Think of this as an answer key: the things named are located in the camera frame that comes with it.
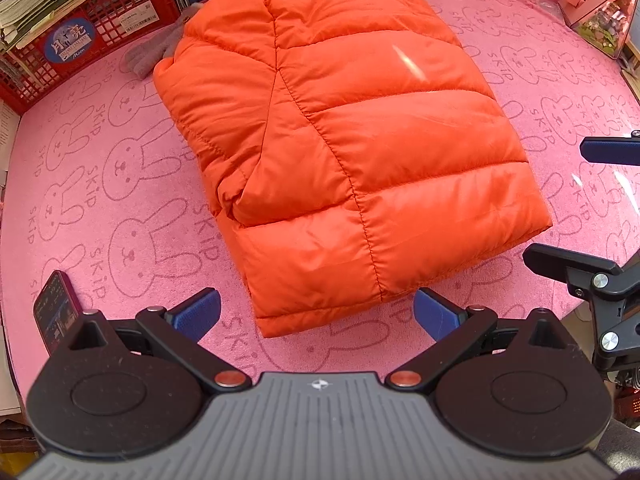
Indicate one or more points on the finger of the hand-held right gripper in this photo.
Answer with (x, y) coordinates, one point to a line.
(560, 260)
(610, 152)

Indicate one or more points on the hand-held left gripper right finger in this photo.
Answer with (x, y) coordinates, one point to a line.
(437, 315)

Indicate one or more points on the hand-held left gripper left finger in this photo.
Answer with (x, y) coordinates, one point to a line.
(195, 312)

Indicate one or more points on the orange hooded puffer jacket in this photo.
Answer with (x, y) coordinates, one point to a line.
(350, 135)

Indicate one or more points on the smartphone with dark red case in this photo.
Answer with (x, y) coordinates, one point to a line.
(52, 310)

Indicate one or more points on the pink rabbit-print mat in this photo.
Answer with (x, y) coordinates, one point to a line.
(125, 170)

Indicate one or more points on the grey knitted glove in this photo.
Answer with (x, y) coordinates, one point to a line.
(150, 57)

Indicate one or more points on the white side panel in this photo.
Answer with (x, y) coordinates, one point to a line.
(7, 130)

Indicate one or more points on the red plastic crate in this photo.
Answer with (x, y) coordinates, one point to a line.
(70, 40)

